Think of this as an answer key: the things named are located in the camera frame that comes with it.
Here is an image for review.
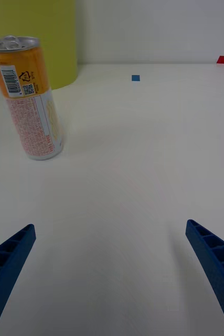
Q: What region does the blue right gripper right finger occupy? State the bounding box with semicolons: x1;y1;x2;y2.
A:
185;219;224;336

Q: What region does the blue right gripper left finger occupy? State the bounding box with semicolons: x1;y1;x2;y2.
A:
0;223;37;336

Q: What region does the orange drink can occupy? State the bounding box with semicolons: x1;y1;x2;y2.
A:
0;35;65;161

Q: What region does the yellow-green plastic bin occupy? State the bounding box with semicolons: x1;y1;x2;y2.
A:
0;0;79;90

